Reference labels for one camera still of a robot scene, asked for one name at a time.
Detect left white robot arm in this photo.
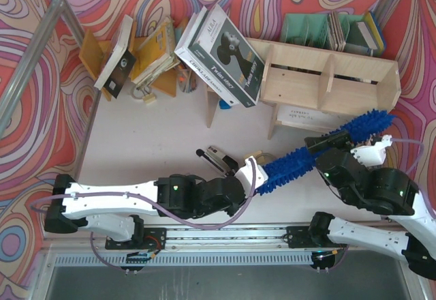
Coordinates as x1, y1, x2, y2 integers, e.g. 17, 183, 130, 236
44, 157, 268, 243

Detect yellow wooden book stand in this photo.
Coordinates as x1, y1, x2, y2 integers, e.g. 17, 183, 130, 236
79, 15, 187, 102

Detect brass padlock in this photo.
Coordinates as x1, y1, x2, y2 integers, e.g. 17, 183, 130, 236
131, 87, 157, 104

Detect beige black stapler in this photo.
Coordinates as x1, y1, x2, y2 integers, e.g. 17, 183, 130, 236
206, 146, 239, 175

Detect pens in cup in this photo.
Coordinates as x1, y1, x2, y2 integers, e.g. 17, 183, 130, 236
177, 68, 197, 93

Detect Twins story book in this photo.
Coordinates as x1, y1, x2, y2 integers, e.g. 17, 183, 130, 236
187, 4, 264, 108

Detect masking tape roll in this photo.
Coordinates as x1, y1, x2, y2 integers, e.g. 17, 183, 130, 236
255, 152, 276, 166

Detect light wooden bookshelf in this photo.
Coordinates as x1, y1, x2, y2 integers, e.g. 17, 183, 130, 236
203, 37, 402, 140

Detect green desk organizer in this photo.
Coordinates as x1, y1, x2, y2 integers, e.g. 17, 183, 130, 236
280, 12, 377, 57

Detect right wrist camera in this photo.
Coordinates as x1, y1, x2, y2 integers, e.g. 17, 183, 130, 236
350, 134, 392, 168

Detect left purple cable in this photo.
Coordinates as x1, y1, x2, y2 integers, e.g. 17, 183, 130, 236
29, 158, 257, 269

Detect spiral notebook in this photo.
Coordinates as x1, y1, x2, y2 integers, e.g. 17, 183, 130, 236
276, 105, 354, 133

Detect white Czekolada book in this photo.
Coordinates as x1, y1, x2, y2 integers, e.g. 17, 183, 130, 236
174, 6, 240, 106

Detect blue yellow book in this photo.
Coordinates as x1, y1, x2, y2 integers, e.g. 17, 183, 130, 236
362, 11, 386, 57

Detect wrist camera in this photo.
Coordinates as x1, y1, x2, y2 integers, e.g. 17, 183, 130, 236
350, 134, 392, 168
234, 155, 269, 190

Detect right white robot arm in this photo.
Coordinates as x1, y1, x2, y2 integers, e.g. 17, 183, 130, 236
305, 131, 435, 280

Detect yellow sticky note pad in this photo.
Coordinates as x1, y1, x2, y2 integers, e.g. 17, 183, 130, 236
244, 151, 264, 164

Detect stack of yellow books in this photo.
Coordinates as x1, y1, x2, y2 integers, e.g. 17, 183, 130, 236
131, 16, 179, 89

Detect brown notebooks in organizer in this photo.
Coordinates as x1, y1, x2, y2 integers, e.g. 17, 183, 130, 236
328, 11, 346, 52

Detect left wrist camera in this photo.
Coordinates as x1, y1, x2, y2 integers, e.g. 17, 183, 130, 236
234, 155, 269, 190

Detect blue microfiber duster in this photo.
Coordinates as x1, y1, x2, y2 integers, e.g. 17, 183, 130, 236
255, 109, 395, 196

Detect black white paperback book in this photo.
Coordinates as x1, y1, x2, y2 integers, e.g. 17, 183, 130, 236
94, 15, 136, 99

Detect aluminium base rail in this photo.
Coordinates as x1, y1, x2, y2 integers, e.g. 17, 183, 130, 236
43, 222, 409, 271

